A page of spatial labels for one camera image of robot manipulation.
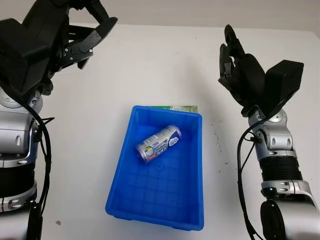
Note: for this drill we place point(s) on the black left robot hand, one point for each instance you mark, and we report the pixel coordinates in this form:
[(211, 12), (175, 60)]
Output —
[(75, 47)]

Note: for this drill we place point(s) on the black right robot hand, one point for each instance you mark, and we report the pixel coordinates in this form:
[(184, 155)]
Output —
[(250, 77)]

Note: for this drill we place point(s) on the green toothpaste box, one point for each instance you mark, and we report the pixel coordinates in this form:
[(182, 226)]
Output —
[(185, 108)]

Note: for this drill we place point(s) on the purple silver drink can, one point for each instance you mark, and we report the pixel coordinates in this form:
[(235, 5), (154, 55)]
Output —
[(157, 145)]

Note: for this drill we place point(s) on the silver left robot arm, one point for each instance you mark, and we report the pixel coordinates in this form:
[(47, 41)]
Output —
[(15, 140)]

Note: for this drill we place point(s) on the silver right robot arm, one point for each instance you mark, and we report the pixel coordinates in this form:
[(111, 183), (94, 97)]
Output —
[(277, 145)]

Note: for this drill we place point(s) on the blue plastic tray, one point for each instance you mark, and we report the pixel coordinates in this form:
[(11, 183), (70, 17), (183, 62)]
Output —
[(155, 195)]

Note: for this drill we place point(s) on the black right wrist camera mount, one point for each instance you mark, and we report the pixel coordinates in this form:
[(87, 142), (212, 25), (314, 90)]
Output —
[(283, 82)]

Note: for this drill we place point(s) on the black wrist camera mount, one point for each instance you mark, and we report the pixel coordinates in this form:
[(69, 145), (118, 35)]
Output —
[(22, 55), (283, 82)]

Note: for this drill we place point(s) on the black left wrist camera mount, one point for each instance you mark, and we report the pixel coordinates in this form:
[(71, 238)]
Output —
[(22, 55)]

